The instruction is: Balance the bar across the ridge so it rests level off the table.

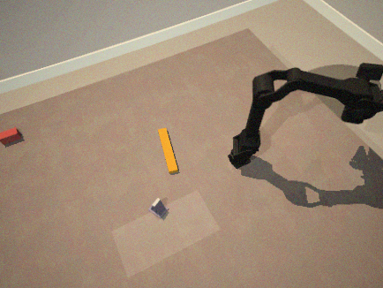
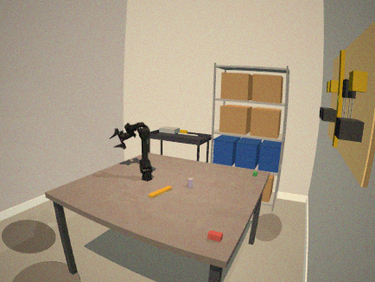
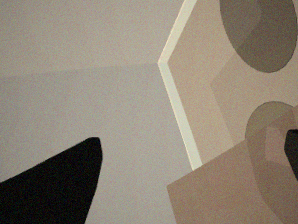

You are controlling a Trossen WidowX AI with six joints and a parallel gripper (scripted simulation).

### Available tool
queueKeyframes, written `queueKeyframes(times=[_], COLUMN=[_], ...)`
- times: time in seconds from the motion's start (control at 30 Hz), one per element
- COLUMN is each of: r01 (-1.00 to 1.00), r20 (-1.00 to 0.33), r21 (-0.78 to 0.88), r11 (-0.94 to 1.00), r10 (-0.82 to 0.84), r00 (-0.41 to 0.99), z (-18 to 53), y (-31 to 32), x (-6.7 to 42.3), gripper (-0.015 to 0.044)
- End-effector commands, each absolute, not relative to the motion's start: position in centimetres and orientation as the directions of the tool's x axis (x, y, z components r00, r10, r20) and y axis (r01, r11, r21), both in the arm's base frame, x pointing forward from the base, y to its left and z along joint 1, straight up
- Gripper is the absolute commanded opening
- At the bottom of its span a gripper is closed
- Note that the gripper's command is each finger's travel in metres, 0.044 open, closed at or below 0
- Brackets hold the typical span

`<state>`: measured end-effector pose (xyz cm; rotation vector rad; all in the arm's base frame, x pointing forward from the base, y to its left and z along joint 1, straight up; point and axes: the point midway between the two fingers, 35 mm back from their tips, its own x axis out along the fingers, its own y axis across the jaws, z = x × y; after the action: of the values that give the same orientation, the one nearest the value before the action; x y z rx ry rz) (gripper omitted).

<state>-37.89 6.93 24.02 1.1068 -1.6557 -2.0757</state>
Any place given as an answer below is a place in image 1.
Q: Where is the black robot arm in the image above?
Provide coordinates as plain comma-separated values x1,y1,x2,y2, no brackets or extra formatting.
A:
228,68,383,169

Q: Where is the yellow bar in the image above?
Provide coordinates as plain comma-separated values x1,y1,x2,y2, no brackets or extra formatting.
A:
158,128,178,174

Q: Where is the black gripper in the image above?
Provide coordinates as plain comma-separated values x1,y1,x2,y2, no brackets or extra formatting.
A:
341,63,383,124

